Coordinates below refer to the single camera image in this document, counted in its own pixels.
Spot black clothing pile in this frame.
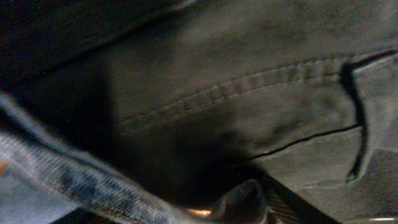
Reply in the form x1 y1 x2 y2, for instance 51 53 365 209
1 1 397 223

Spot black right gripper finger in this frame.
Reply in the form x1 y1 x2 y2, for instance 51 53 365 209
261 175 340 224

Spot blue denim jeans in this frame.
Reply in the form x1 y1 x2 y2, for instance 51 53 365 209
1 93 196 223

